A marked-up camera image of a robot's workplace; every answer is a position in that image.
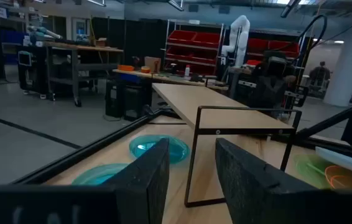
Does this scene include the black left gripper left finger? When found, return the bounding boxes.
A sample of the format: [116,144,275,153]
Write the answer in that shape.
[101,138,171,224]

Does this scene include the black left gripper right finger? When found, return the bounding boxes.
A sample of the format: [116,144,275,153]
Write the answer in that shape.
[215,138,320,224]

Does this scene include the translucent teal plate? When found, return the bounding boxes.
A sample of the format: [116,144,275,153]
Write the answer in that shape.
[128,134,191,165]
[72,163,130,187]

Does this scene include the yellow bowl with green utensil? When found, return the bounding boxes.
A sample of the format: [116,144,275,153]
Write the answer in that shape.
[294,154,335,190]

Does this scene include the translucent orange plate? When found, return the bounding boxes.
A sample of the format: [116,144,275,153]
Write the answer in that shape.
[324,164,352,190]

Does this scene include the black computer tower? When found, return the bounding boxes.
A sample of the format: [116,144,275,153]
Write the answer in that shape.
[104,79,124,118]
[123,83,152,122]

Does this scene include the blue storage bin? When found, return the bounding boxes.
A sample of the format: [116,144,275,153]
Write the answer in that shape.
[118,73,142,84]

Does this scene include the long wooden bench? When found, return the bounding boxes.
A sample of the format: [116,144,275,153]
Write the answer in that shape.
[113,68,229,93]

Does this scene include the brown cardboard box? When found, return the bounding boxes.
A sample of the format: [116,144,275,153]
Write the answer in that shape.
[144,55,162,74]

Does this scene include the person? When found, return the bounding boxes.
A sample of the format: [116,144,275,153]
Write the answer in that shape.
[308,61,331,90]

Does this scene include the rack with red bins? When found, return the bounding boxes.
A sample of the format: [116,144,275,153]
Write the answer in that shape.
[163,19,226,77]
[246,27,307,68]

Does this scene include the wooden workbench black legs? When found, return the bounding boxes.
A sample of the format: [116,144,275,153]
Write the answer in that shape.
[44,40,124,108]

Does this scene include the wooden shelf black metal frame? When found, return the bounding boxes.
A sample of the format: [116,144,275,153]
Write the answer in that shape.
[151,82,303,208]

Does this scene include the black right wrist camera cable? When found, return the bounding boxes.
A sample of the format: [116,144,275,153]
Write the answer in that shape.
[275,14,328,63]

